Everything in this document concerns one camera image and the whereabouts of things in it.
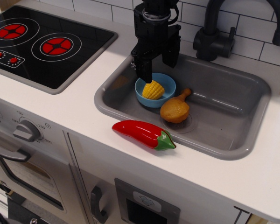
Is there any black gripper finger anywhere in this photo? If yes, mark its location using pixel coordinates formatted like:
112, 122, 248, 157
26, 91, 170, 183
131, 57, 152, 84
162, 39, 180, 68

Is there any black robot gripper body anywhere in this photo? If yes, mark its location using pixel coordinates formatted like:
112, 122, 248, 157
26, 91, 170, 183
131, 3, 181, 60

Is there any yellow toy corn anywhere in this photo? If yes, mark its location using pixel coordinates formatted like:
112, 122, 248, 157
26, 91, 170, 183
142, 80, 165, 100

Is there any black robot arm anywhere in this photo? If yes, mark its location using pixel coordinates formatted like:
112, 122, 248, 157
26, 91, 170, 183
131, 0, 181, 84

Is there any light blue plastic bowl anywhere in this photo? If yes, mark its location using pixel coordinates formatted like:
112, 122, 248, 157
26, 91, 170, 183
135, 73, 176, 108

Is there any grey toy sink basin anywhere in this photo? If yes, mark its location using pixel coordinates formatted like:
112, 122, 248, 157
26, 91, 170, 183
94, 54, 271, 160

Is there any black toy faucet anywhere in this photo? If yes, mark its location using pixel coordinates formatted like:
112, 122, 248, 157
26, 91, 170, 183
193, 0, 280, 62

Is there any toy chicken drumstick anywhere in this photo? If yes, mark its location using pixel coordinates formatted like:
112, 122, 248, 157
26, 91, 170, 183
160, 88, 192, 124

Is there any red toy chili pepper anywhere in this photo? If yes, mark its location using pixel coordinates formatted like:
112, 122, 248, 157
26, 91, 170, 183
112, 120, 176, 151

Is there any black toy stovetop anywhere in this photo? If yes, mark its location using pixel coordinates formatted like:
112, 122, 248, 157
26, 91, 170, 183
0, 6, 118, 95

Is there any grey oven knob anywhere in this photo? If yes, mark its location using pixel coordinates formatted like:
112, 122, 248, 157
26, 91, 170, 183
13, 120, 41, 142

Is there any grey dishwasher panel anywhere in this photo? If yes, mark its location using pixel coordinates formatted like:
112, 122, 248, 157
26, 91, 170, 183
114, 178, 181, 224

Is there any toy oven door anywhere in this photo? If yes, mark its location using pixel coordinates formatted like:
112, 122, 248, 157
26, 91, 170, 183
0, 132, 88, 224

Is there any grey cabinet door handle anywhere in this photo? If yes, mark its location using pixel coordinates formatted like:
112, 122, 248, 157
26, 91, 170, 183
90, 186, 108, 224

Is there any grey oven door handle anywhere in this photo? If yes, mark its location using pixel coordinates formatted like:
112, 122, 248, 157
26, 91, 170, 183
0, 137, 31, 162

